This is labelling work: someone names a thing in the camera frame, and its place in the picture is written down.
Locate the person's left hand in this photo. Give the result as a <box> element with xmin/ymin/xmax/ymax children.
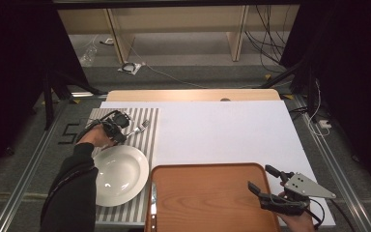
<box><xmin>76</xmin><ymin>124</ymin><xmax>117</xmax><ymax>151</ymax></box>

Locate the long white floor cable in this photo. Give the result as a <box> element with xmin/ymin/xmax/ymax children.
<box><xmin>128</xmin><ymin>42</ymin><xmax>265</xmax><ymax>90</ymax></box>

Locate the black curtain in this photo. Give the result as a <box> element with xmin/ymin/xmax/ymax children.
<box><xmin>279</xmin><ymin>0</ymin><xmax>371</xmax><ymax>194</ymax></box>
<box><xmin>0</xmin><ymin>0</ymin><xmax>90</xmax><ymax>182</ymax></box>

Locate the wooden-handled fork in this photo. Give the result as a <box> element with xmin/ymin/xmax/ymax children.
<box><xmin>100</xmin><ymin>119</ymin><xmax>152</xmax><ymax>151</ymax></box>

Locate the plastic bag with black cable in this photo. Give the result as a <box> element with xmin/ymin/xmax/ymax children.
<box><xmin>117</xmin><ymin>61</ymin><xmax>147</xmax><ymax>75</ymax></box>

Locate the wooden tray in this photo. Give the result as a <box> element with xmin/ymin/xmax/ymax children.
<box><xmin>144</xmin><ymin>162</ymin><xmax>283</xmax><ymax>232</ymax></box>

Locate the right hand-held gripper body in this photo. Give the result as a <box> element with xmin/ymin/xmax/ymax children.
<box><xmin>258</xmin><ymin>172</ymin><xmax>337</xmax><ymax>217</ymax></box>

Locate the striped placemat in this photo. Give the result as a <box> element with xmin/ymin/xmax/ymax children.
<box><xmin>86</xmin><ymin>107</ymin><xmax>160</xmax><ymax>224</ymax></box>

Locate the wooden table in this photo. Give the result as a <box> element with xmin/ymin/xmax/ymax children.
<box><xmin>105</xmin><ymin>89</ymin><xmax>282</xmax><ymax>102</ymax></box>

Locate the black metal stand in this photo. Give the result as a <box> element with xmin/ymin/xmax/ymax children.
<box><xmin>260</xmin><ymin>61</ymin><xmax>320</xmax><ymax>114</ymax></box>
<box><xmin>43</xmin><ymin>69</ymin><xmax>107</xmax><ymax>130</ymax></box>

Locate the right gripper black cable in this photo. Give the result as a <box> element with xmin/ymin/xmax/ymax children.
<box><xmin>303</xmin><ymin>197</ymin><xmax>326</xmax><ymax>230</ymax></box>

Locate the light wooden shelf unit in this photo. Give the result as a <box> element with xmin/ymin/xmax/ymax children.
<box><xmin>57</xmin><ymin>4</ymin><xmax>300</xmax><ymax>64</ymax></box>

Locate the wooden-handled knife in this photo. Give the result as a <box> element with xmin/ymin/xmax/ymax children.
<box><xmin>150</xmin><ymin>181</ymin><xmax>158</xmax><ymax>232</ymax></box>

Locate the bundle of black cables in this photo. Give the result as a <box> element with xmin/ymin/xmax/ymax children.
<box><xmin>244</xmin><ymin>4</ymin><xmax>291</xmax><ymax>73</ymax></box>

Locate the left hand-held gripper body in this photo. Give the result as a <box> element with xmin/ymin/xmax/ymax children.
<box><xmin>100</xmin><ymin>110</ymin><xmax>132</xmax><ymax>136</ymax></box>

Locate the white board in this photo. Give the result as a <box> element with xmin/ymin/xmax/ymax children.
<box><xmin>95</xmin><ymin>100</ymin><xmax>336</xmax><ymax>226</ymax></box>

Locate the white plate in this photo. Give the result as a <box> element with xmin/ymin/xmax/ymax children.
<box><xmin>92</xmin><ymin>144</ymin><xmax>150</xmax><ymax>208</ymax></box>

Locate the aluminium floor rail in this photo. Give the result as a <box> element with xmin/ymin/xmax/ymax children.
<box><xmin>294</xmin><ymin>95</ymin><xmax>368</xmax><ymax>232</ymax></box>
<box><xmin>0</xmin><ymin>96</ymin><xmax>69</xmax><ymax>232</ymax></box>

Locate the person's right hand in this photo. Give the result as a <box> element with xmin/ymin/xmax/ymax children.
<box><xmin>277</xmin><ymin>191</ymin><xmax>317</xmax><ymax>232</ymax></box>

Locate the white power strip cable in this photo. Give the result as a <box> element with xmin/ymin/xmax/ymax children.
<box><xmin>307</xmin><ymin>78</ymin><xmax>331</xmax><ymax>136</ymax></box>

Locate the clear empty plastic bag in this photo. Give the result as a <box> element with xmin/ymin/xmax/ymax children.
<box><xmin>78</xmin><ymin>43</ymin><xmax>100</xmax><ymax>67</ymax></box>

